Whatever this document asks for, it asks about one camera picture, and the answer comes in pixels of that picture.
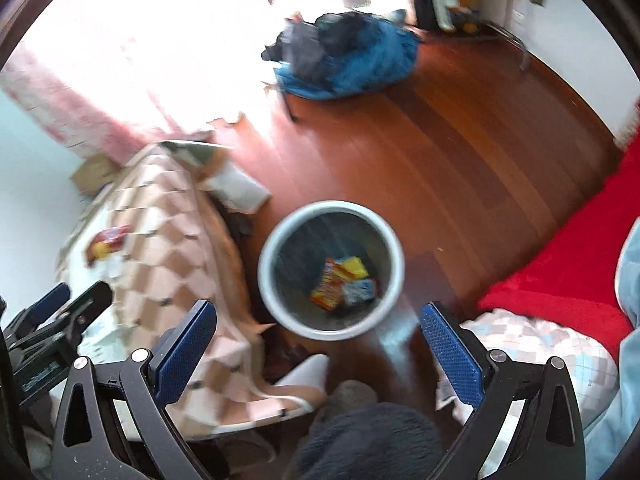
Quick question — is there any yellow lemon peel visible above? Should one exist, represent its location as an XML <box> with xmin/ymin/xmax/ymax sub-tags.
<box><xmin>87</xmin><ymin>240</ymin><xmax>112</xmax><ymax>263</ymax></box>

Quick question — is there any red snack wrapper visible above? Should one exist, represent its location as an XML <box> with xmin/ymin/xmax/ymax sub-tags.
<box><xmin>85</xmin><ymin>224</ymin><xmax>131</xmax><ymax>266</ymax></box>

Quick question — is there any white round trash bin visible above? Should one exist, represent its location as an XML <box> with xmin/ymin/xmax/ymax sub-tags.
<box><xmin>257</xmin><ymin>200</ymin><xmax>405</xmax><ymax>341</ymax></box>

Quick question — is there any pastel checkered bedsheet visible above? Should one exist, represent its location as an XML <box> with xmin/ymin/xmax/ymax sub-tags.
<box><xmin>436</xmin><ymin>309</ymin><xmax>618</xmax><ymax>478</ymax></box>

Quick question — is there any checkered brown table cloth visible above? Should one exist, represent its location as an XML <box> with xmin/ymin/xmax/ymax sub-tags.
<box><xmin>56</xmin><ymin>142</ymin><xmax>326</xmax><ymax>439</ymax></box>

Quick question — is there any brown paper bag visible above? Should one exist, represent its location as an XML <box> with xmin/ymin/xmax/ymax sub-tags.
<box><xmin>70</xmin><ymin>154</ymin><xmax>120</xmax><ymax>196</ymax></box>

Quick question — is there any red blanket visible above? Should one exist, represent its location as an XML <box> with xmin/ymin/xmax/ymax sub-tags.
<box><xmin>477</xmin><ymin>140</ymin><xmax>639</xmax><ymax>360</ymax></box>

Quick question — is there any pink floral curtain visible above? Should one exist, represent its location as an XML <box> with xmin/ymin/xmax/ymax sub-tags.
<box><xmin>1</xmin><ymin>50</ymin><xmax>214</xmax><ymax>165</ymax></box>

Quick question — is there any blue clothes pile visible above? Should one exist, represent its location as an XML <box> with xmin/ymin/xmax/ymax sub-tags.
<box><xmin>260</xmin><ymin>11</ymin><xmax>420</xmax><ymax>101</ymax></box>

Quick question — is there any metal clothes rack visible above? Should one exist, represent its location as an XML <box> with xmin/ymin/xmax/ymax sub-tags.
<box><xmin>480</xmin><ymin>20</ymin><xmax>530</xmax><ymax>72</ymax></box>

